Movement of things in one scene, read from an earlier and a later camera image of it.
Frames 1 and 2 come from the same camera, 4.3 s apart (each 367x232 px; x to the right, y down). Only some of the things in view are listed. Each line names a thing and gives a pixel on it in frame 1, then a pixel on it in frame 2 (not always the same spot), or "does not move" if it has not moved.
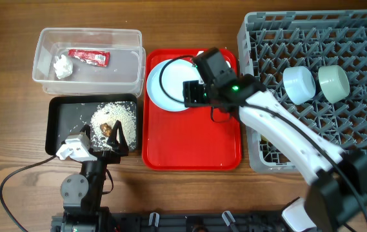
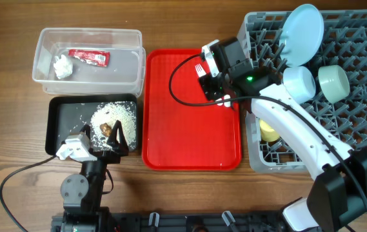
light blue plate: [165, 83] → [301, 35]
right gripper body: [195, 96] → [209, 87]
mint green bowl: [334, 82] does not move
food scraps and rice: [104, 117] does not move
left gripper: [119, 147] does not move
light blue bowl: [299, 84] does not move
